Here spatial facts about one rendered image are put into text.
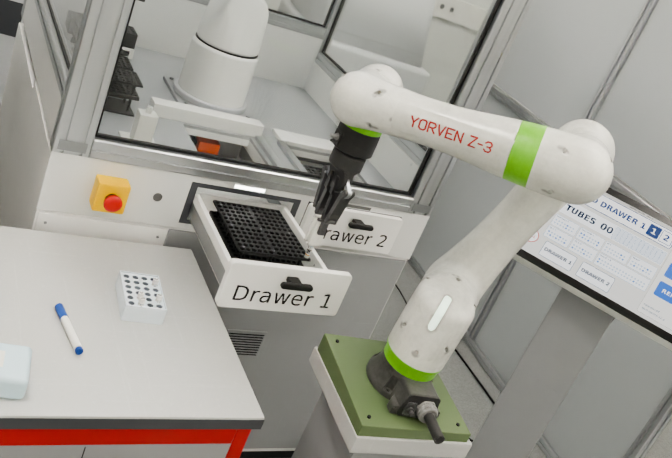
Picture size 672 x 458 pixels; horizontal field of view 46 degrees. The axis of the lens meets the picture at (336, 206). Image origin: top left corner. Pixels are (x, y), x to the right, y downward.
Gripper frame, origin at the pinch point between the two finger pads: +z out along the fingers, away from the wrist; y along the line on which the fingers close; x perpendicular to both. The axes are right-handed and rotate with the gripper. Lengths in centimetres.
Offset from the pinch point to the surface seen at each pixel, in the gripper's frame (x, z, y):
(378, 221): 30.4, 5.7, -21.1
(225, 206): -14.1, 7.3, -19.1
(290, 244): -2.1, 7.1, -4.7
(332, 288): 2.7, 7.9, 10.7
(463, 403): 132, 97, -53
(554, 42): 165, -39, -138
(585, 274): 78, -3, 8
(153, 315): -34.5, 19.0, 10.4
